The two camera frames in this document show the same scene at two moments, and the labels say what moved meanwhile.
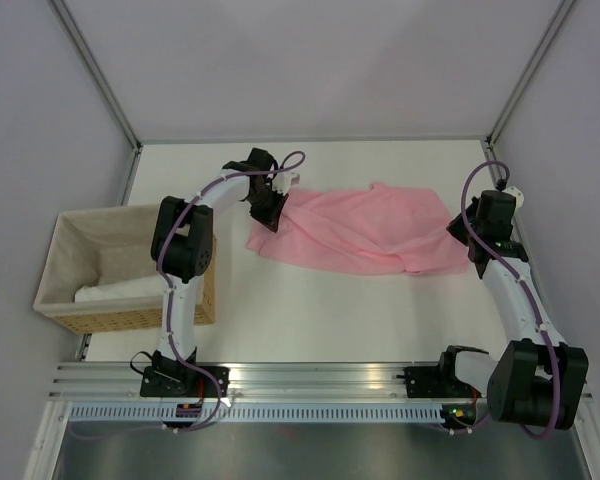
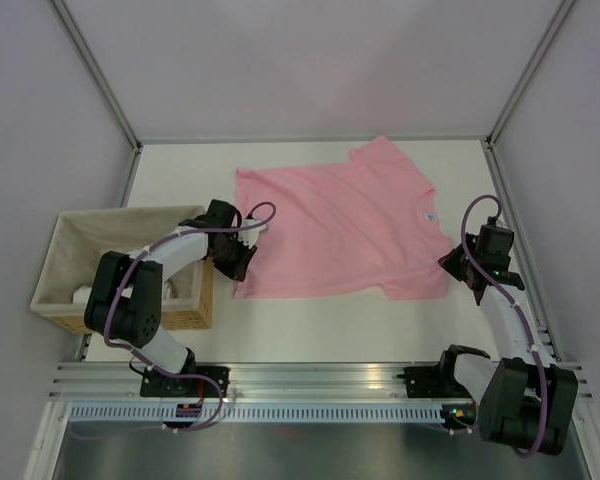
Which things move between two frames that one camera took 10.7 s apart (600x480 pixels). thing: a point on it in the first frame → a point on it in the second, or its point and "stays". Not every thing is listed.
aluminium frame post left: [102, 83] stays
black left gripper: [271, 219] → [238, 270]
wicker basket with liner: [88, 246] stays
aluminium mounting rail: [114, 380] stays
